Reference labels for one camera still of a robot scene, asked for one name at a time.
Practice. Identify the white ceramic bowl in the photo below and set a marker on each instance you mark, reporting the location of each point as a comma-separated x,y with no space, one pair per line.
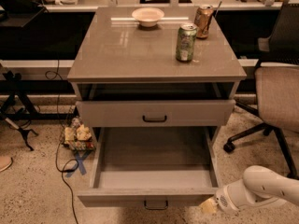
148,16

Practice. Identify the grey drawer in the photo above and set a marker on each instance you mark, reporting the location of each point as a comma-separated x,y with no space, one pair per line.
133,165
179,113

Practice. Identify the black drawer handle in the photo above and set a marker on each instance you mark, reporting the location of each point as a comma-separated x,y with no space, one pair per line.
155,205
154,120

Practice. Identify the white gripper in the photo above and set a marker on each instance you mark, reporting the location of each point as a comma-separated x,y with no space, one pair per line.
222,197

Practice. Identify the grey drawer cabinet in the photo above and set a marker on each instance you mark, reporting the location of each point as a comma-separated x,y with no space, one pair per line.
121,61

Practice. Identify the green soda can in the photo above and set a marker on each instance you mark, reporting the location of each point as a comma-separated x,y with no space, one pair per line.
187,33

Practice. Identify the black tripod stand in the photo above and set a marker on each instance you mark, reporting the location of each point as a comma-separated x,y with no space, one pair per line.
18,105

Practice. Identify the black lower drawer handle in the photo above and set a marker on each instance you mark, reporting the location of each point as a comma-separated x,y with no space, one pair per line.
155,205

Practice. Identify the colourful snack bag pile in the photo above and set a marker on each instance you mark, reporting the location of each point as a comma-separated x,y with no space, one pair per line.
77,136

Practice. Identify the black upper drawer handle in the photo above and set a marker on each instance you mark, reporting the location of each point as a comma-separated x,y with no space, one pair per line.
154,120

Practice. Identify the grey office chair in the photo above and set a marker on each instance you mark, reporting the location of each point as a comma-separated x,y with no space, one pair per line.
277,83

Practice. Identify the orange soda can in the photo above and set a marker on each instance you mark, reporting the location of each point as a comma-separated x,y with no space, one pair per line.
202,20

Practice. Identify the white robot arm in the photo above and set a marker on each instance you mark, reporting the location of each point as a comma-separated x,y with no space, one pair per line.
259,187

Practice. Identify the beige shoe tip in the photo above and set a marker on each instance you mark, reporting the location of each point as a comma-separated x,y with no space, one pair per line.
5,162

